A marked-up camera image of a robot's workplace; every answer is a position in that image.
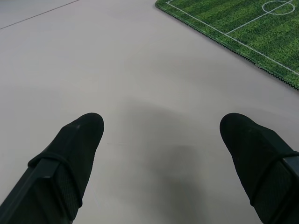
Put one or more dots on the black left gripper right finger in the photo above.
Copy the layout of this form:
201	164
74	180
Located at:
261	163

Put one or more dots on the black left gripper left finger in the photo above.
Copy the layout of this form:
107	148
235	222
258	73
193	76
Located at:
58	168

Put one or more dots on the green soccer field mat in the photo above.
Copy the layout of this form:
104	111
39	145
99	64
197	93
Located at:
245	28

